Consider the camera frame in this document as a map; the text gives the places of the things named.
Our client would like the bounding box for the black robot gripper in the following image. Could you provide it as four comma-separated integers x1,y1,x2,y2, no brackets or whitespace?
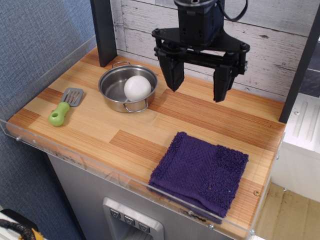
152,0,250,103

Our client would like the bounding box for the green handled grey spatula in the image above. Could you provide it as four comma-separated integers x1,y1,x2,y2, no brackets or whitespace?
48,87,84,127

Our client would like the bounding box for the silver dispenser button panel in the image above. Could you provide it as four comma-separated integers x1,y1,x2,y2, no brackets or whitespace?
102,197,165,240

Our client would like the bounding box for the dark shelf post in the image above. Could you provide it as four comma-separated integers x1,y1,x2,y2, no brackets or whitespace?
278,3,320,124
90,0,118,67

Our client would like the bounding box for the dark left shelf post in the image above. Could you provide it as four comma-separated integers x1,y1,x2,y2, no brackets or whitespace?
90,0,118,67

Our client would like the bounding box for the white toy sink counter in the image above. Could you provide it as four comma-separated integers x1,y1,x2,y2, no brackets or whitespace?
270,93,320,202

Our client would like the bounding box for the white ball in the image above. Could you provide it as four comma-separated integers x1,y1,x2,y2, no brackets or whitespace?
124,75,152,102

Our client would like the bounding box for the purple towel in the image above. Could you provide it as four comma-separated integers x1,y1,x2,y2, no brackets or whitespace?
148,132,249,224

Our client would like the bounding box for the black and yellow object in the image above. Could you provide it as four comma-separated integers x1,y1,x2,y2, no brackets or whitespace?
0,209,45,240

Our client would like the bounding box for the dark right shelf post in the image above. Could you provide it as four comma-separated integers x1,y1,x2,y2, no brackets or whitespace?
278,3,320,124

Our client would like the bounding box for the small steel pot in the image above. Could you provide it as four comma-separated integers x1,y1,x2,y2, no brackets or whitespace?
98,61,158,113

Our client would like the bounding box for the clear acrylic table guard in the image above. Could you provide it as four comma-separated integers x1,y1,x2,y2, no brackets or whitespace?
0,30,288,240

